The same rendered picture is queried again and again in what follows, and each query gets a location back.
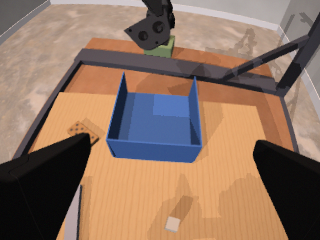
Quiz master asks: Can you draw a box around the light grey flat bar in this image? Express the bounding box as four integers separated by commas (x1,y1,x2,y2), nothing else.
64,184,82,240

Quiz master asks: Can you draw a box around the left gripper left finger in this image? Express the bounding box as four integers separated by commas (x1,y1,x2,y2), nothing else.
0,133,91,240

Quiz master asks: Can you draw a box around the orange domino tile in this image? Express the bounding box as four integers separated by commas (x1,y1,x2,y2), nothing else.
66,121,99,146

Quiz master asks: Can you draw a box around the light orange flat board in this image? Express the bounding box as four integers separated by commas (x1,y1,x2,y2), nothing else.
32,92,288,240

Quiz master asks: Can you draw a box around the small beige cube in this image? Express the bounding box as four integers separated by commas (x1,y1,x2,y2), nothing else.
164,216,180,233

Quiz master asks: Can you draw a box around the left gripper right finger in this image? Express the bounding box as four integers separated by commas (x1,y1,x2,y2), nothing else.
253,140,320,240

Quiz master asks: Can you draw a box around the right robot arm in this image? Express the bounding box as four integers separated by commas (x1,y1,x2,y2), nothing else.
146,0,175,46

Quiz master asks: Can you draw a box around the blue open-top tray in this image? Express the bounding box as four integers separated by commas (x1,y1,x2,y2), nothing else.
106,73,202,163

